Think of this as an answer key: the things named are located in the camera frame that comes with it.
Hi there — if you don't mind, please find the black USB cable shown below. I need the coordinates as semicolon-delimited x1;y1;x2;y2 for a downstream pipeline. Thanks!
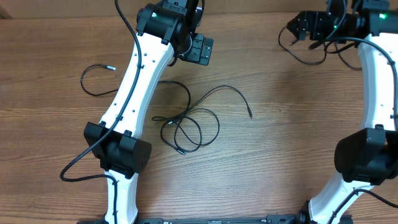
277;24;363;71

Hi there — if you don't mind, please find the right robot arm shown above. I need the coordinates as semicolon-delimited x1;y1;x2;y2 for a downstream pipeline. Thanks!
286;1;397;223

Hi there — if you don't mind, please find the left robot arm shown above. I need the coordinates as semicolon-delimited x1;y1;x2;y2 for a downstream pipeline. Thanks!
84;0;213;223

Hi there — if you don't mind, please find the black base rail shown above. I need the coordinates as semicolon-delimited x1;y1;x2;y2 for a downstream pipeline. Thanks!
133;214;315;224

